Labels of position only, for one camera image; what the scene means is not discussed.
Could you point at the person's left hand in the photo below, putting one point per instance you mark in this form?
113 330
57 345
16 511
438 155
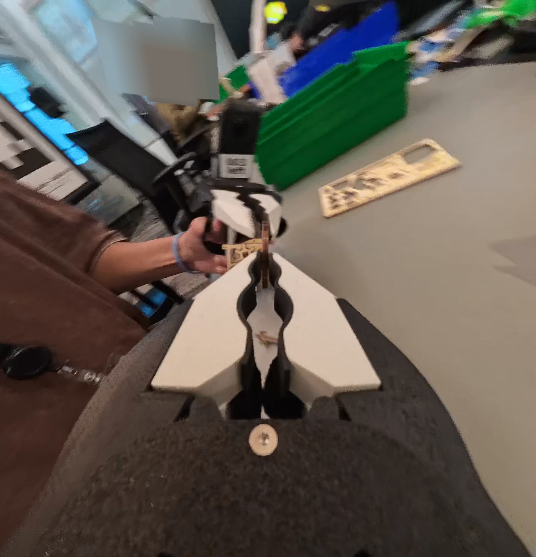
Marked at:
194 254

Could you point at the blue wristband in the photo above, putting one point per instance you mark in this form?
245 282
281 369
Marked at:
177 254

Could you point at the thin wooden model strip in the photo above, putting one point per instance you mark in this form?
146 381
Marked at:
265 272

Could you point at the blue lit window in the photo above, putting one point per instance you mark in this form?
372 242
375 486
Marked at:
15 91

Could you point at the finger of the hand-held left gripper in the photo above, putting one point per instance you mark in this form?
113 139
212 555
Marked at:
228 211
273 211

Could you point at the black office chair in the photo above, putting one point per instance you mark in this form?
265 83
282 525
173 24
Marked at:
120 156

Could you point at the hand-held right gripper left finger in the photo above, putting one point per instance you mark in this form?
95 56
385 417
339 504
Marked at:
198 348

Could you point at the punched wooden parts sheet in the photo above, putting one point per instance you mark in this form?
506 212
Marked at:
381 182

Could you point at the small loose wooden part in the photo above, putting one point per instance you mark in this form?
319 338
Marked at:
265 339

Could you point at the wooden model assembly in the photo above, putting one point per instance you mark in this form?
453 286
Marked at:
239 254

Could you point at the green plastic bin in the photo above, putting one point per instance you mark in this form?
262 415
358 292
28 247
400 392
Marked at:
337 126

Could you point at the yellow object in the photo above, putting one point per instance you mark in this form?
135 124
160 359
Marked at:
275 12

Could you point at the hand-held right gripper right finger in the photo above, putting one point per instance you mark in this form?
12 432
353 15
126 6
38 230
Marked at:
324 348

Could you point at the bright green object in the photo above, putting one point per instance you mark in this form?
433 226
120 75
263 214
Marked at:
507 11

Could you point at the blue plastic bin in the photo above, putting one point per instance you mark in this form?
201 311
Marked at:
337 56

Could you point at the black badge reel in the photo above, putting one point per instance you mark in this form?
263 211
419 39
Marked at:
26 361

